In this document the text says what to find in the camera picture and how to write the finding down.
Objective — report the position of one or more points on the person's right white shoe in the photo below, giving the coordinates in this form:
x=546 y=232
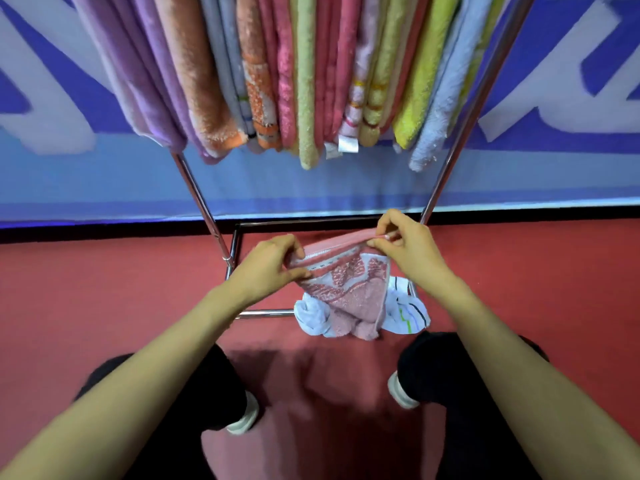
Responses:
x=400 y=390

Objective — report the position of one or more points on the metal towel rack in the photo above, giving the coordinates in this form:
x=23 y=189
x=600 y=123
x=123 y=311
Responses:
x=440 y=182

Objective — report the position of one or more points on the person's leg black trousers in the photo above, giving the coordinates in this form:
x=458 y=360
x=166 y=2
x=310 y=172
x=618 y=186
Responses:
x=430 y=364
x=210 y=389

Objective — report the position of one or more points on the pink patterned towel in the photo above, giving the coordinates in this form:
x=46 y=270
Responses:
x=350 y=289

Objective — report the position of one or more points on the person's left hand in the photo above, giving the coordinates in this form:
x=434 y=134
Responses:
x=260 y=272

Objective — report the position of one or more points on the light blue towel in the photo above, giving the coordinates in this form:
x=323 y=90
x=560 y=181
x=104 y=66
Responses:
x=311 y=314

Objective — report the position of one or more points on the row of hanging colourful towels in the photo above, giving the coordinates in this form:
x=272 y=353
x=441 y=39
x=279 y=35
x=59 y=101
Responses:
x=300 y=69

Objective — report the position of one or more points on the blue banner with white letters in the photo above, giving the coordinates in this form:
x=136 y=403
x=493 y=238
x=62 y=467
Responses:
x=575 y=119

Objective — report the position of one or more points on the person's right forearm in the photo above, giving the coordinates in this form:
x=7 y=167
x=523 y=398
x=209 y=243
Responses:
x=525 y=384

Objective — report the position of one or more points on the person's right leg black trousers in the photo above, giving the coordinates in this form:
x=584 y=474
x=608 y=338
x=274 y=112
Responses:
x=430 y=364

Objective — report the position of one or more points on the person's left thumb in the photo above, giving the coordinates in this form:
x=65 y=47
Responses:
x=299 y=277

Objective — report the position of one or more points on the person's left white shoe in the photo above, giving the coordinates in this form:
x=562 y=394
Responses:
x=245 y=417

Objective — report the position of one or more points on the person's right thumb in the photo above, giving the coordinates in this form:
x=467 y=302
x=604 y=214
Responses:
x=382 y=243

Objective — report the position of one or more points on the person's left leg black trousers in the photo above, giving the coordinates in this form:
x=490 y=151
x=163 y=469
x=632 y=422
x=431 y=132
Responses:
x=210 y=389

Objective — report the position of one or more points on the person's right hand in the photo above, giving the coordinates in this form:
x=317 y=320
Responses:
x=415 y=254

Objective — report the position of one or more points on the person's left forearm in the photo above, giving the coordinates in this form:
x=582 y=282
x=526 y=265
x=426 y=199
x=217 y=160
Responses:
x=125 y=394

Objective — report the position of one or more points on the white striped towel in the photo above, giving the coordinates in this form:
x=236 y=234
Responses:
x=405 y=314

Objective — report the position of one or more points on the person's white shoe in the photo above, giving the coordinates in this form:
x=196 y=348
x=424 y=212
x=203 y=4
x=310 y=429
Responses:
x=245 y=417
x=400 y=390

